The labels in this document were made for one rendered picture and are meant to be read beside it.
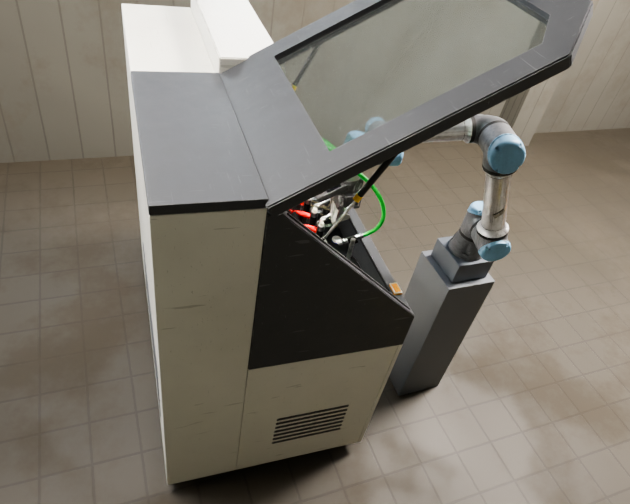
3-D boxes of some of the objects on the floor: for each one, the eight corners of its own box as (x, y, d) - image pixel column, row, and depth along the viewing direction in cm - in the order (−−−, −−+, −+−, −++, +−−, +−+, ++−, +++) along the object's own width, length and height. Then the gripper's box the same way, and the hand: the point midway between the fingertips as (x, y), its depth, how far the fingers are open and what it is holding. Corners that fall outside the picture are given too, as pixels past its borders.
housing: (234, 477, 226) (268, 198, 127) (167, 493, 217) (146, 206, 118) (190, 257, 321) (190, -1, 222) (142, 261, 312) (119, -5, 213)
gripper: (367, 183, 174) (354, 231, 188) (357, 167, 181) (345, 216, 195) (343, 184, 172) (332, 233, 186) (334, 168, 178) (324, 217, 192)
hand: (332, 222), depth 188 cm, fingers closed
